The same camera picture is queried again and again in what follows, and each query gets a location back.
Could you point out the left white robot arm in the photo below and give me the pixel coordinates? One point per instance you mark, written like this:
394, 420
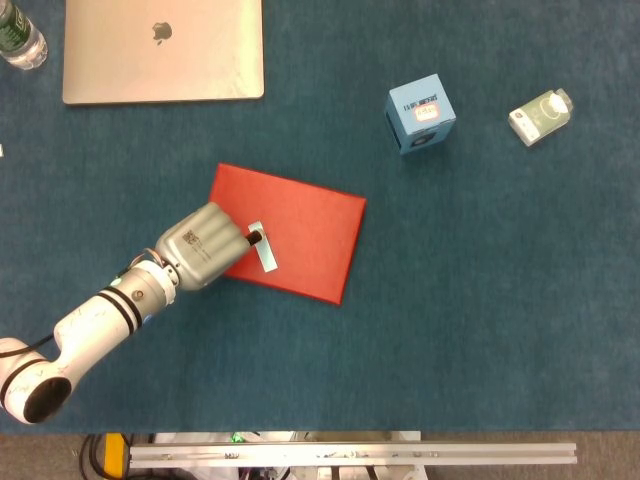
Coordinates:
90, 325

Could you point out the clear plastic water bottle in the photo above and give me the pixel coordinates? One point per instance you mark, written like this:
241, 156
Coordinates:
22, 42

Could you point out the light blue cardboard box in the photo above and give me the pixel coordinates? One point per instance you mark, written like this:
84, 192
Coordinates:
420, 115

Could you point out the blue felt table cloth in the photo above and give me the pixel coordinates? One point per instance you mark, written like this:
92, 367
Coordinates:
450, 300

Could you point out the red card folder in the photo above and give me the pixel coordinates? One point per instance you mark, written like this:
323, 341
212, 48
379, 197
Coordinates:
315, 235

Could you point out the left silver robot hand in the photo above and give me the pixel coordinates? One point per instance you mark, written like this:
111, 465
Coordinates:
202, 247

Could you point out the grey closed laptop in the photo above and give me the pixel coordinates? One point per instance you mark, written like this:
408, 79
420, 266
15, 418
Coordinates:
160, 60

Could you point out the aluminium profile rail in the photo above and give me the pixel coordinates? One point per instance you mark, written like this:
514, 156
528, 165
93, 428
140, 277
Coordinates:
350, 455

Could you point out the small green-white bottle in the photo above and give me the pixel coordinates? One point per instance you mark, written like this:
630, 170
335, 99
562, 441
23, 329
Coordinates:
540, 117

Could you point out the yellow block under table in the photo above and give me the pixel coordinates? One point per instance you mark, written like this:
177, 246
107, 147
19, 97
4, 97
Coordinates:
114, 452

